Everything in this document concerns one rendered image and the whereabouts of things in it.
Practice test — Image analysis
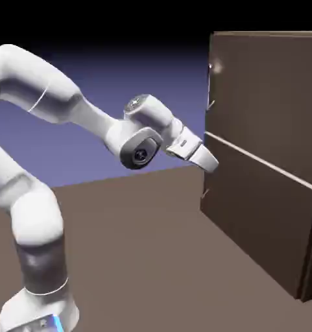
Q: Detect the large cabinet door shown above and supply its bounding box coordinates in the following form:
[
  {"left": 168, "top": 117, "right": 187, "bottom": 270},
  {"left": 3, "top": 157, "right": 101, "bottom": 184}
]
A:
[{"left": 205, "top": 32, "right": 215, "bottom": 135}]

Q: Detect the brown wooden cabinet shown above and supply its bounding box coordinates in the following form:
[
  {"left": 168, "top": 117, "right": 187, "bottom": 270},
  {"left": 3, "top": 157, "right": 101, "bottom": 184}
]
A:
[{"left": 199, "top": 30, "right": 312, "bottom": 303}]

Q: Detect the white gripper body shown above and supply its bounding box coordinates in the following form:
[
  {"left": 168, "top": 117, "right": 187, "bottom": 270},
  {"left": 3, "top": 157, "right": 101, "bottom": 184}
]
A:
[{"left": 189, "top": 143, "right": 220, "bottom": 173}]

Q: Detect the long metal door handle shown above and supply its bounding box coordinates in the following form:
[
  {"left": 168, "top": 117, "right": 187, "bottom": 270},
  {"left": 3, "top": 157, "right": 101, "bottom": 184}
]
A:
[{"left": 206, "top": 62, "right": 217, "bottom": 112}]

